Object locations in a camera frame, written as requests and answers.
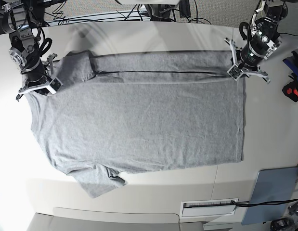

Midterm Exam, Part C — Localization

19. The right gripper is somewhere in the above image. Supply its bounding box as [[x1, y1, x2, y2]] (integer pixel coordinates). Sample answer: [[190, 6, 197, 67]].
[[15, 53, 58, 101]]

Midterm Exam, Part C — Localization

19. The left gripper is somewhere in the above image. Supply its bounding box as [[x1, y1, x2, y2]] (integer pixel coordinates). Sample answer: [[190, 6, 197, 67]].
[[224, 38, 271, 84]]

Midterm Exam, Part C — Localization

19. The grey T-shirt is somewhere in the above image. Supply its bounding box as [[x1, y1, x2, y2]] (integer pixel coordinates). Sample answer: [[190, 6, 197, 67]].
[[26, 51, 245, 198]]

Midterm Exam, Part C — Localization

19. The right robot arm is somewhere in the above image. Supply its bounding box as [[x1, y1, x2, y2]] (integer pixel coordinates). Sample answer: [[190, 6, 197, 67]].
[[0, 0, 62, 101]]

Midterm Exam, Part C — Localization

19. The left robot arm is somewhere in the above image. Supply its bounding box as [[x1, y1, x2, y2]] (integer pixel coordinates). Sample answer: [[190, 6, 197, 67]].
[[224, 0, 288, 83]]

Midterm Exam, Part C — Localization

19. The blue clamp tool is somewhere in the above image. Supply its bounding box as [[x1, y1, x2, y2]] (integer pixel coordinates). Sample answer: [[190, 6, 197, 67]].
[[283, 49, 298, 82]]

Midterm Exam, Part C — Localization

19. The black red clamp tool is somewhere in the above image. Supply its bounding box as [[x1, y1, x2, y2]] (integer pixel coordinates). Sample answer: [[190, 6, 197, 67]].
[[282, 81, 298, 103]]

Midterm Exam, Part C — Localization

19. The black device bottom right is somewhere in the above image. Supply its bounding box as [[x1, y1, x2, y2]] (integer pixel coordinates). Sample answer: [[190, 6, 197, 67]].
[[270, 218, 293, 231]]

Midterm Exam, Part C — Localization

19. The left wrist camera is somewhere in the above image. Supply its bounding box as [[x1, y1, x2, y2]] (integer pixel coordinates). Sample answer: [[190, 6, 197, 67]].
[[227, 64, 244, 81]]

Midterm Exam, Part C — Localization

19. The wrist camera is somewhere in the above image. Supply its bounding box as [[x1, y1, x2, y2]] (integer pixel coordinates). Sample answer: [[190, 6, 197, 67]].
[[227, 64, 244, 81], [47, 78, 63, 94]]

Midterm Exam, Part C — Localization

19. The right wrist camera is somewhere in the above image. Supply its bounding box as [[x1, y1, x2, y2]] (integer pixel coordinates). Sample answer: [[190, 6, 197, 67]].
[[47, 78, 63, 94]]

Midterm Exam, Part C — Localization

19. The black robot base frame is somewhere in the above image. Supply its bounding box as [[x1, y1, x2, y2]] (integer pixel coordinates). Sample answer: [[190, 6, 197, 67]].
[[45, 0, 212, 24]]

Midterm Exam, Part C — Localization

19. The black cable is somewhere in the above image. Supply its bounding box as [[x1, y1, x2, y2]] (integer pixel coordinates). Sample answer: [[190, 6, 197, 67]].
[[232, 198, 298, 207]]

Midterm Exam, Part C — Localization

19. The white table cable grommet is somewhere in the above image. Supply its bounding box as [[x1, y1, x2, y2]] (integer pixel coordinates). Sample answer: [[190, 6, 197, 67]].
[[179, 198, 239, 218]]

